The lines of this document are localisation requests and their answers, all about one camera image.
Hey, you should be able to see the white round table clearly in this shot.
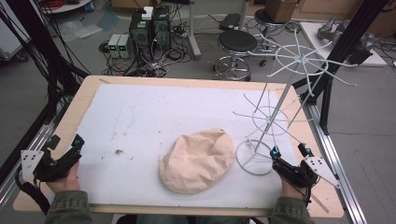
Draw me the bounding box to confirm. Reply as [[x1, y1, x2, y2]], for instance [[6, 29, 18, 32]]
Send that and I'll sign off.
[[39, 0, 93, 15]]

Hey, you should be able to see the white box device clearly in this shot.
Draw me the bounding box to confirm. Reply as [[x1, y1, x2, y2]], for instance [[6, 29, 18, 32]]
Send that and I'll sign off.
[[141, 6, 154, 21]]

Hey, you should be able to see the black strap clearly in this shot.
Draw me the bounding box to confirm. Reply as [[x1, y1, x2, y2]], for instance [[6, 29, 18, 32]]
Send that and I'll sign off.
[[14, 172, 51, 217]]

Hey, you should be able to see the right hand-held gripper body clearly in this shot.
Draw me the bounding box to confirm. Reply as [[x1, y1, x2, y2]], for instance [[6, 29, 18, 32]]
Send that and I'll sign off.
[[271, 155, 342, 189]]

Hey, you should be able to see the tangle of floor cables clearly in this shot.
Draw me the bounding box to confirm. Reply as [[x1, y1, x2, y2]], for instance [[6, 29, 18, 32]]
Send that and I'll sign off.
[[98, 18, 195, 78]]

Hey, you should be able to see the grey power supply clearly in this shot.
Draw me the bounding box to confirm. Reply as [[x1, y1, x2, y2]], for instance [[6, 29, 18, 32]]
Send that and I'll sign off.
[[106, 33, 121, 59], [117, 34, 134, 60]]

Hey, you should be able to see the person's left hand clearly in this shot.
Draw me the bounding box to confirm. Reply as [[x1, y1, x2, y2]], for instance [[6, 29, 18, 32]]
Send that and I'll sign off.
[[46, 160, 81, 195]]

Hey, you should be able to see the white wire hat rack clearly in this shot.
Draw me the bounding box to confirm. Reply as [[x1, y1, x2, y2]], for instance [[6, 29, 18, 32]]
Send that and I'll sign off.
[[232, 29, 359, 177]]

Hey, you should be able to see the black computer tower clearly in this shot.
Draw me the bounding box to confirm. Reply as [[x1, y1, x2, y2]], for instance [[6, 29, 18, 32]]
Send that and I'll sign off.
[[151, 5, 173, 51], [128, 10, 154, 62]]

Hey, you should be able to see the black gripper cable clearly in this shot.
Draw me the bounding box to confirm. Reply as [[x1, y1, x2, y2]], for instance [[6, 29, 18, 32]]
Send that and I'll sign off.
[[303, 183, 313, 209]]

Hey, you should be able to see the black flat device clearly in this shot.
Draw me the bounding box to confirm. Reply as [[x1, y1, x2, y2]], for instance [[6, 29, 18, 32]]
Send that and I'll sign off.
[[218, 12, 242, 32]]

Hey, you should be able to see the grey table leg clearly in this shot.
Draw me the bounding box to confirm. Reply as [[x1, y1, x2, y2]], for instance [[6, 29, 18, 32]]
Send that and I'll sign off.
[[186, 0, 203, 61]]

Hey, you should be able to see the beige fabric hat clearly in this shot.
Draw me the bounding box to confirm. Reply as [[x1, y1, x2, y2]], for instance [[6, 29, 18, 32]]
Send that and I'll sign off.
[[158, 128, 236, 195]]

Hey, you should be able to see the white board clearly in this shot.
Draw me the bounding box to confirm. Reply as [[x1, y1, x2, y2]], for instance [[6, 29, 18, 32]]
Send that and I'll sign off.
[[299, 21, 389, 67]]

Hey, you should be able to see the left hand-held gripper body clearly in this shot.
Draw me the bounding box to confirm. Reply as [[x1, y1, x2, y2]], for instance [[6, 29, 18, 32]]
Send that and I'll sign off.
[[15, 148, 82, 188]]

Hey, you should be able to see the person's right hand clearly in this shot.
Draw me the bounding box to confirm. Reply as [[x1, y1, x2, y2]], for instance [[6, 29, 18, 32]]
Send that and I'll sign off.
[[279, 174, 309, 201]]

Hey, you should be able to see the black round stool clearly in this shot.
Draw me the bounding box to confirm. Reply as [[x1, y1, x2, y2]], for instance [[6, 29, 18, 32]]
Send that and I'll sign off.
[[212, 29, 260, 82], [252, 7, 292, 68]]

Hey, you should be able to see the aluminium rail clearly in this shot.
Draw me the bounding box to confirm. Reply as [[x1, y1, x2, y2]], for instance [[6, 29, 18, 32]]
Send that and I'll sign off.
[[303, 101, 369, 224], [0, 119, 64, 213]]

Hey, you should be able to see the bundle of black cables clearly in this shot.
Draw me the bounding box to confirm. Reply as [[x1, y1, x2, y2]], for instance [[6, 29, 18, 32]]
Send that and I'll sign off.
[[0, 0, 92, 120]]

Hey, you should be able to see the brown cardboard box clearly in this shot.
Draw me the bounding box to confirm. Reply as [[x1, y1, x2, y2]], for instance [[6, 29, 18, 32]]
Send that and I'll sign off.
[[264, 0, 299, 24]]

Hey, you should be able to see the white table mat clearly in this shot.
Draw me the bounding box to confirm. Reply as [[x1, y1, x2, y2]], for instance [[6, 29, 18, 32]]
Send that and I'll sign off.
[[75, 83, 299, 210]]

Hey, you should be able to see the black metal frame post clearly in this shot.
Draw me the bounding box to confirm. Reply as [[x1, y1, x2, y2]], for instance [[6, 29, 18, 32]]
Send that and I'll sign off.
[[291, 0, 391, 136]]

